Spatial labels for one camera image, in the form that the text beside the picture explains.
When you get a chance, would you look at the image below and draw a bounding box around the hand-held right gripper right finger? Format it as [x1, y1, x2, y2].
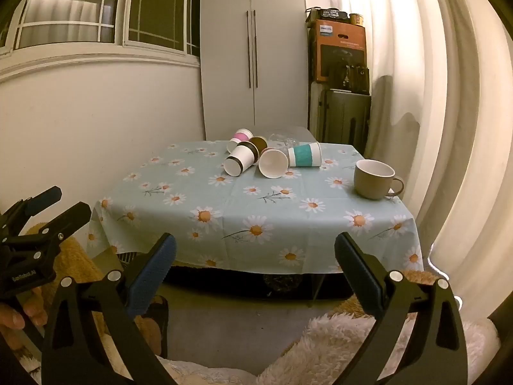
[334, 232, 469, 385]

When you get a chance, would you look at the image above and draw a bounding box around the black case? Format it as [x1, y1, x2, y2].
[307, 7, 351, 23]

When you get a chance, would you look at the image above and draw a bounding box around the person's left hand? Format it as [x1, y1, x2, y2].
[0, 287, 51, 331]

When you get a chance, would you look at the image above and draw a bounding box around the cream curtain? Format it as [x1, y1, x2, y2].
[332, 0, 513, 321]

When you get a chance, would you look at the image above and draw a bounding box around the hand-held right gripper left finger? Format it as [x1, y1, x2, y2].
[41, 233, 189, 385]

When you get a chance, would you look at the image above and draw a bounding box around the clear plastic cup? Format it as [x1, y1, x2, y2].
[268, 130, 299, 149]

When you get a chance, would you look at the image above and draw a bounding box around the daisy print tablecloth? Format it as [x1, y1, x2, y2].
[86, 140, 425, 275]

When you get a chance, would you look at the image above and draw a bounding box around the pink band paper cup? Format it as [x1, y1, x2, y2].
[226, 128, 254, 154]

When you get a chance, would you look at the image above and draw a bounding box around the white framed window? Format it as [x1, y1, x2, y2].
[0, 0, 201, 57]

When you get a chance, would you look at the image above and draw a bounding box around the brown paper cup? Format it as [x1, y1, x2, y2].
[248, 136, 268, 156]

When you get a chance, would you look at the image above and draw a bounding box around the white wardrobe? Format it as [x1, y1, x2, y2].
[199, 0, 309, 141]

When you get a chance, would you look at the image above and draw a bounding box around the orange cardboard box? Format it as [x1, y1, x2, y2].
[314, 19, 367, 85]

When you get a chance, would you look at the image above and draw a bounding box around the teal band paper cup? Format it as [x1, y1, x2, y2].
[288, 141, 322, 168]

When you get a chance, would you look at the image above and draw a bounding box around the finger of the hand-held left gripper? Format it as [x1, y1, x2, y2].
[0, 201, 92, 265]
[0, 185, 63, 236]

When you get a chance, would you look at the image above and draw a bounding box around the beige ceramic mug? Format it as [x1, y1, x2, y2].
[353, 159, 405, 200]

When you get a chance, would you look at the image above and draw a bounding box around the black band white paper cup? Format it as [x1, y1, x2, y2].
[223, 141, 260, 177]

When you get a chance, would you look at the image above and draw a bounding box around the tan fluffy blanket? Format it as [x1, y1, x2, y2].
[20, 225, 169, 372]

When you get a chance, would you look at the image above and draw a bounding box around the white fluffy blanket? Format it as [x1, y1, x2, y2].
[256, 312, 501, 385]

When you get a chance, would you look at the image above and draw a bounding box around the plain white paper cup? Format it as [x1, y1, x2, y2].
[258, 148, 290, 179]

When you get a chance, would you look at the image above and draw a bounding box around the dark green suitcase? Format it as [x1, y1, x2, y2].
[309, 82, 371, 145]

